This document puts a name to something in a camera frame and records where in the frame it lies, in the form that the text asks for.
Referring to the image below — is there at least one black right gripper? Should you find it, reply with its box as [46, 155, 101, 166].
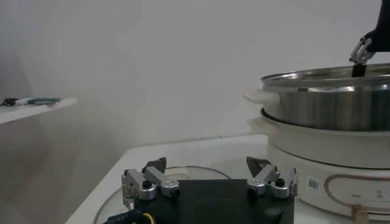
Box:
[349, 0, 390, 78]

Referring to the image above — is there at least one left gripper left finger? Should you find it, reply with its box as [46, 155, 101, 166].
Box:
[121, 156, 181, 210]

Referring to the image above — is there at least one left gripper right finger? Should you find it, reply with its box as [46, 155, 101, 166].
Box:
[246, 156, 299, 200]

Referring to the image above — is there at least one round glass pot lid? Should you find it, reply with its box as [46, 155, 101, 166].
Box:
[93, 165, 232, 224]

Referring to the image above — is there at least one perforated steel steamer basket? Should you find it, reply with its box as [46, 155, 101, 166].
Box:
[243, 62, 390, 132]

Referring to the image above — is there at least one white electric cooker base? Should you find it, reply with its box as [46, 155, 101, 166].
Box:
[247, 109, 390, 222]

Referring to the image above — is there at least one green tool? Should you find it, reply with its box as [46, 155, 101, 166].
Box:
[27, 97, 61, 106]

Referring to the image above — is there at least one white side table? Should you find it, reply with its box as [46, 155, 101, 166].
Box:
[0, 97, 79, 125]

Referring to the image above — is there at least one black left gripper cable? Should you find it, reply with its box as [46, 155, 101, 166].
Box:
[102, 209, 156, 224]

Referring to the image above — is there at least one black cable on side table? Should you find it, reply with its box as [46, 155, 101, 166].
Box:
[0, 97, 20, 107]

